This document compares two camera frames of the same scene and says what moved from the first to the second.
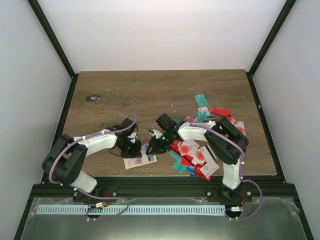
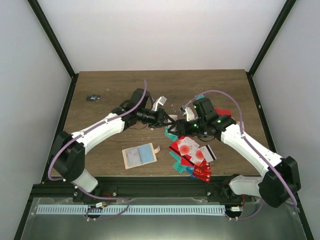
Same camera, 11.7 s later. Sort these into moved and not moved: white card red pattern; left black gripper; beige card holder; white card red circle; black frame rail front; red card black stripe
Moved: left black gripper; white card red pattern
Not moved: black frame rail front; white card red circle; red card black stripe; beige card holder
